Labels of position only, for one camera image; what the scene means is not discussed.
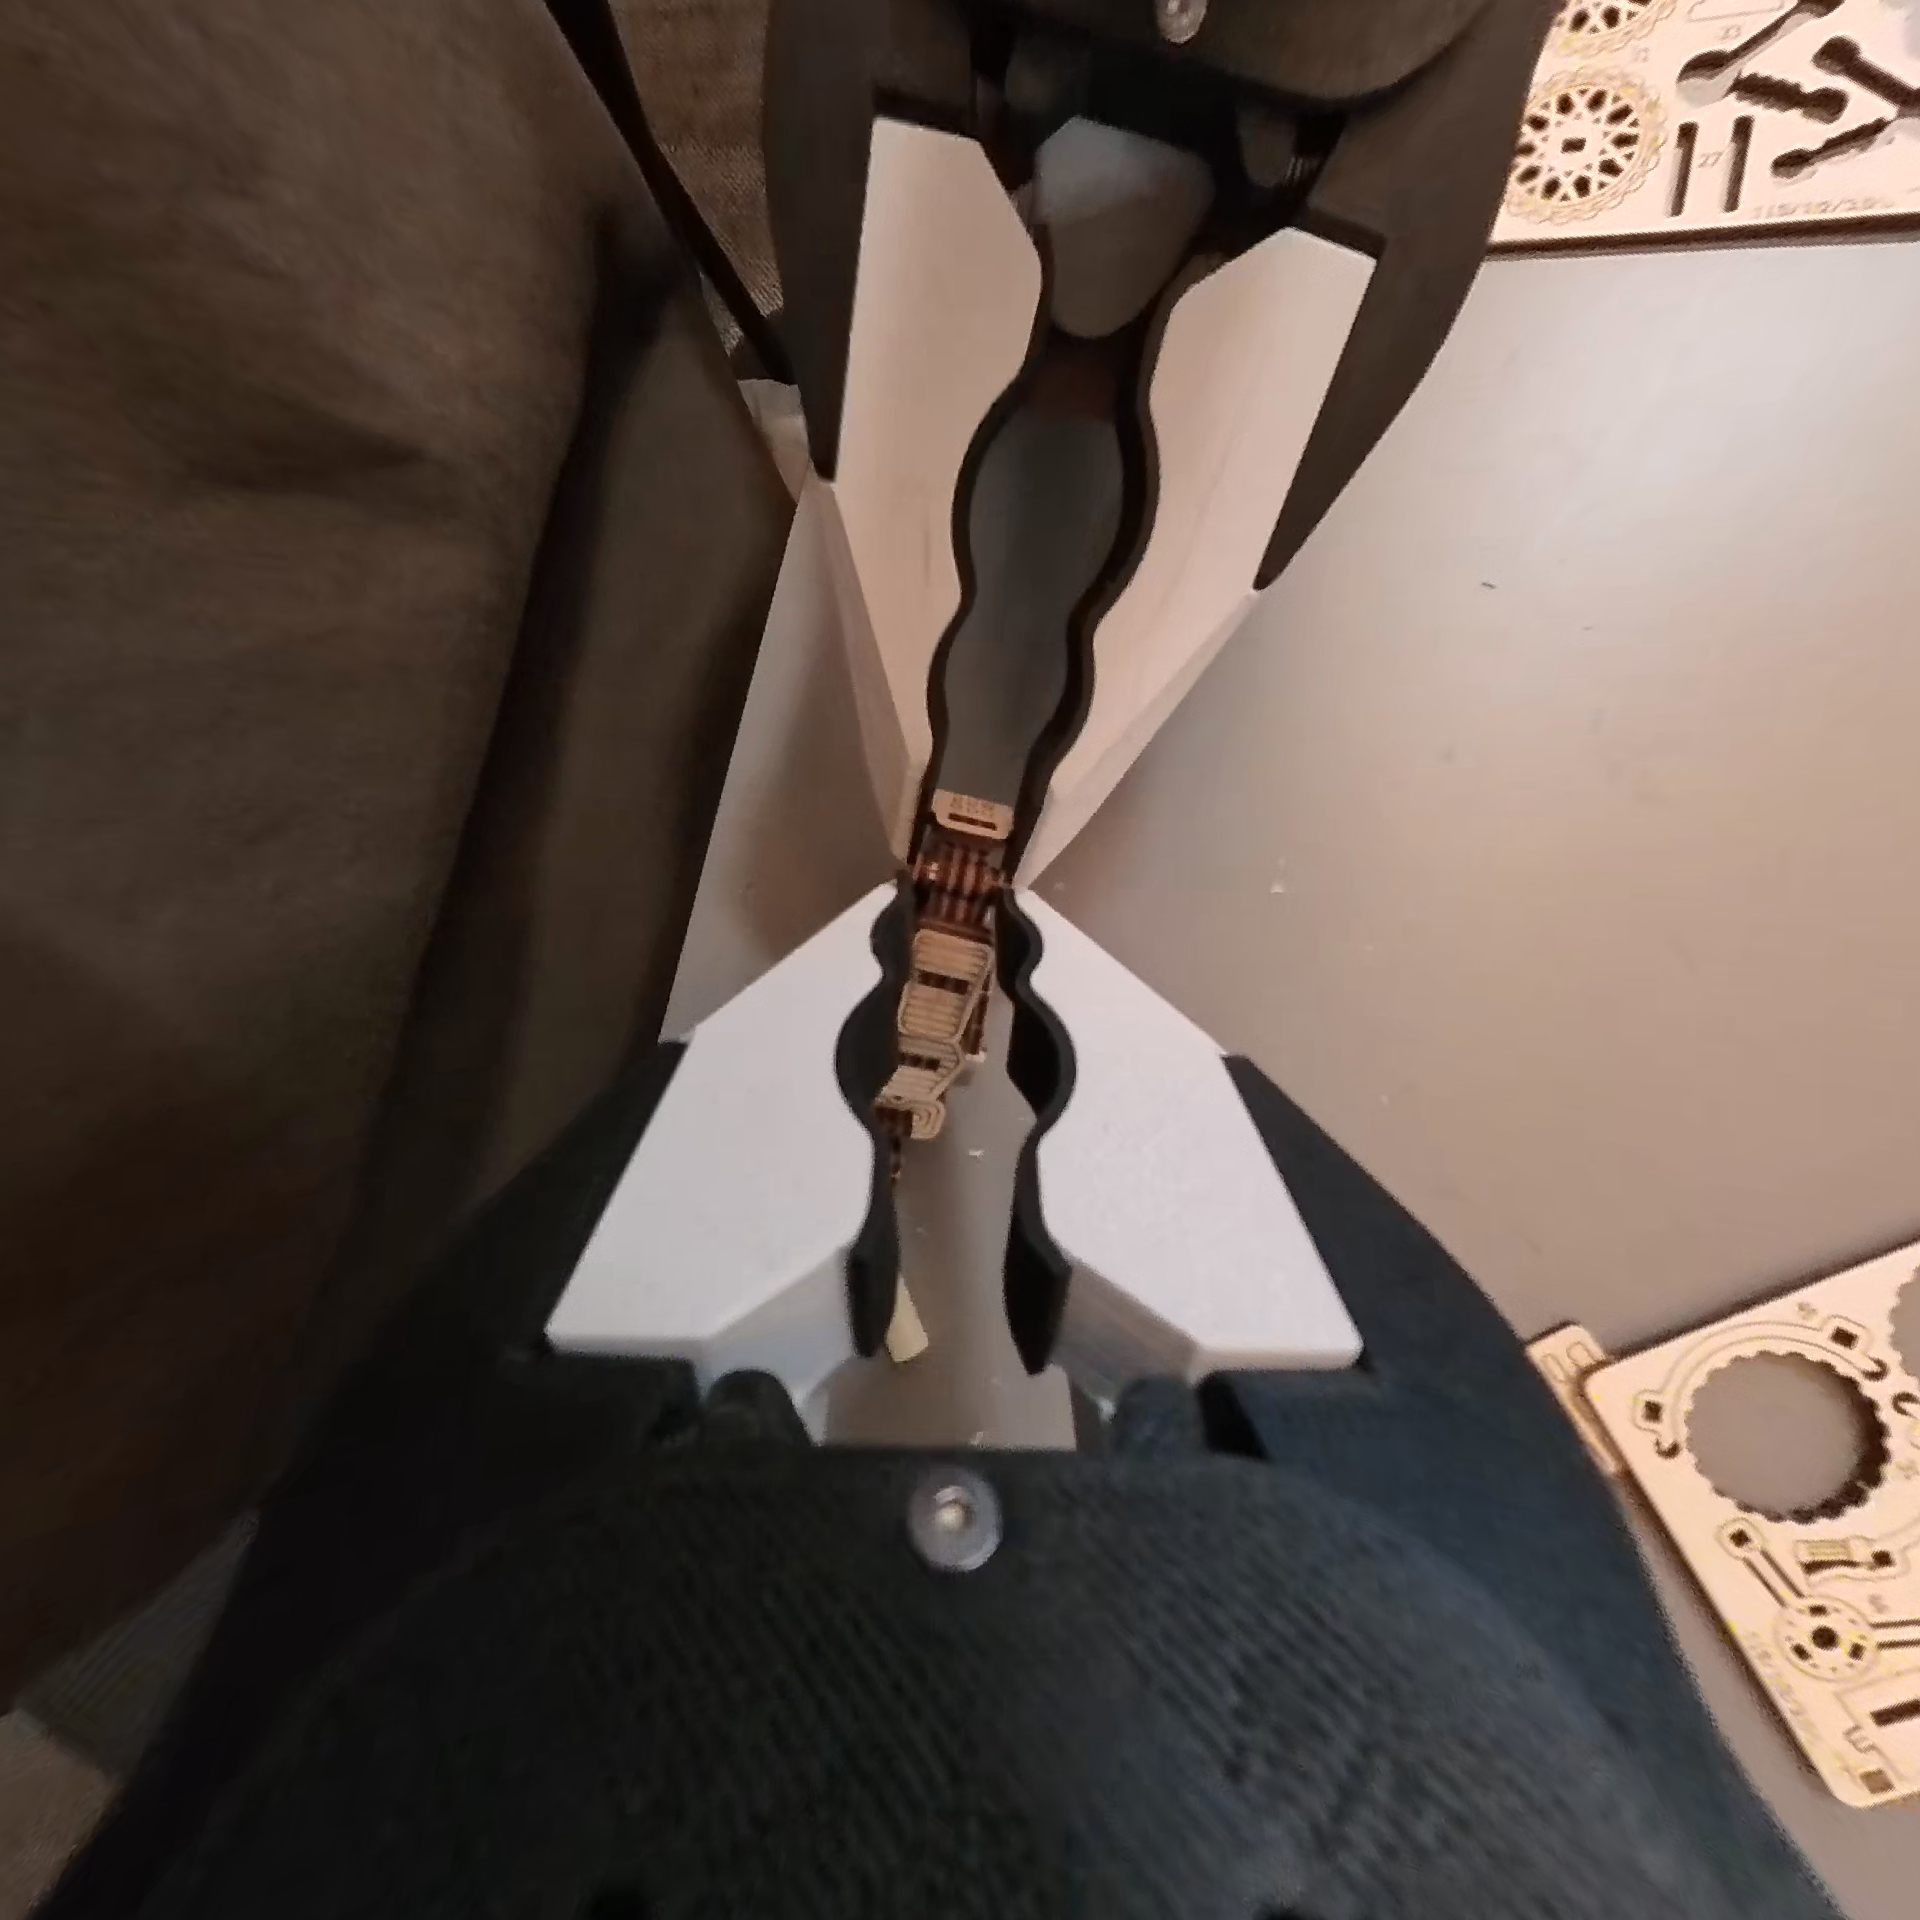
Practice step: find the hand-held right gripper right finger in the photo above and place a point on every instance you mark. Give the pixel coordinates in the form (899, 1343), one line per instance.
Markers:
(1188, 1198)

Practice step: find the person's olive shirt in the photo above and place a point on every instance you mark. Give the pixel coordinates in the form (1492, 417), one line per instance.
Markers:
(302, 748)

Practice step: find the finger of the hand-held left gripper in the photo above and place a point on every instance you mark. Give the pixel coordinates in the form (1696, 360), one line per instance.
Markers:
(1216, 451)
(899, 451)

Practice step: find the wooden puzzle sheet round holes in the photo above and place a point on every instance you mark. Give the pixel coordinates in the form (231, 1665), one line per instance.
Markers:
(1772, 1558)

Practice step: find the wooden puzzle sheet with wheels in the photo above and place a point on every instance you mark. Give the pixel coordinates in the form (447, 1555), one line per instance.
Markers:
(1725, 118)

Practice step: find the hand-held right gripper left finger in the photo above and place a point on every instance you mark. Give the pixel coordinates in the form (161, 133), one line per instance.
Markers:
(707, 1198)

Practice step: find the grey desk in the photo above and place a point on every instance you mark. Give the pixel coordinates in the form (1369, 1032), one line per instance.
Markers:
(1501, 748)

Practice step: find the small wooden puzzle model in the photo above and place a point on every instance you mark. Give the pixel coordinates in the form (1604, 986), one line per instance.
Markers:
(944, 989)

